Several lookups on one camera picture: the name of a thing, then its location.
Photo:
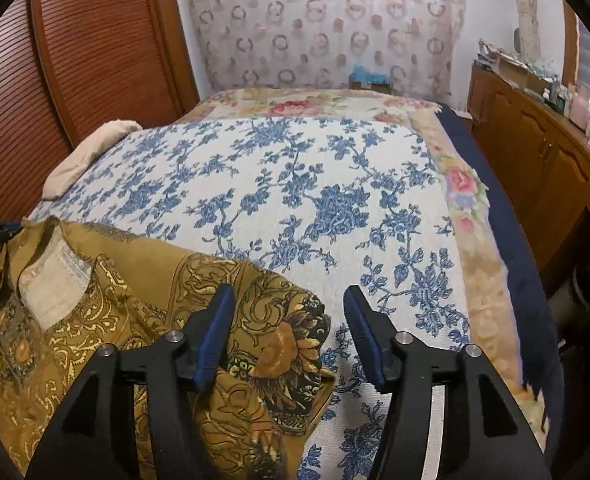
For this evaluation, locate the blue floral white sheet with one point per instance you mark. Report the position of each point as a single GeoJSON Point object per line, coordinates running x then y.
{"type": "Point", "coordinates": [275, 185]}

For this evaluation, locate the cardboard box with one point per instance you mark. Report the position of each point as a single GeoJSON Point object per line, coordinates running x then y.
{"type": "Point", "coordinates": [517, 72]}

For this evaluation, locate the golden brown patterned shirt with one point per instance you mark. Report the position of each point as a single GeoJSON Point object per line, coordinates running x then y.
{"type": "Point", "coordinates": [125, 300]}

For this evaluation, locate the navy blue bed sheet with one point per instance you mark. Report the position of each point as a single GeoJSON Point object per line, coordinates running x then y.
{"type": "Point", "coordinates": [500, 200]}

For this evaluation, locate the wooden louvered wardrobe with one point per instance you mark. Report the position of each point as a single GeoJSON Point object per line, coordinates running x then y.
{"type": "Point", "coordinates": [100, 60]}

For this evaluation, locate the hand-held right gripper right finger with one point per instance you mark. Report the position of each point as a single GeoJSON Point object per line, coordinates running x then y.
{"type": "Point", "coordinates": [367, 340]}

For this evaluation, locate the small round fan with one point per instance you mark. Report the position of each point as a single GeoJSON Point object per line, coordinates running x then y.
{"type": "Point", "coordinates": [517, 40]}

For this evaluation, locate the cream yellow pillow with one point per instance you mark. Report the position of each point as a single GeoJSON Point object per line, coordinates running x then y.
{"type": "Point", "coordinates": [90, 155]}

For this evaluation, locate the wooden window frame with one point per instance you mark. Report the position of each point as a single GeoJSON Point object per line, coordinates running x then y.
{"type": "Point", "coordinates": [570, 45]}

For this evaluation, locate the pink bottle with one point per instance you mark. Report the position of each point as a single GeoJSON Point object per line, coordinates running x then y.
{"type": "Point", "coordinates": [581, 107]}

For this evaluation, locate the blue cloth on box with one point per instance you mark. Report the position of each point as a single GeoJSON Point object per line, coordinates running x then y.
{"type": "Point", "coordinates": [370, 77]}

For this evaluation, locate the circle print sheer curtain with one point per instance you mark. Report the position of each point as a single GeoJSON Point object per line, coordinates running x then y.
{"type": "Point", "coordinates": [325, 25]}

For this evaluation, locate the pink floral bedspread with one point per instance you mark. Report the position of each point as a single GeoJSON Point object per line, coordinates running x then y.
{"type": "Point", "coordinates": [295, 105]}

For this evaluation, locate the beige patterned side curtain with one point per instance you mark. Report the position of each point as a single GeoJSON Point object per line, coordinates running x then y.
{"type": "Point", "coordinates": [525, 10]}

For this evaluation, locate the wooden sideboard cabinet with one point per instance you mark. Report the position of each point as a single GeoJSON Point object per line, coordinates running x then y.
{"type": "Point", "coordinates": [525, 135]}

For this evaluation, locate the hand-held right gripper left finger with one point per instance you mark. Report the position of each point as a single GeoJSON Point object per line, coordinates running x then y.
{"type": "Point", "coordinates": [215, 340]}

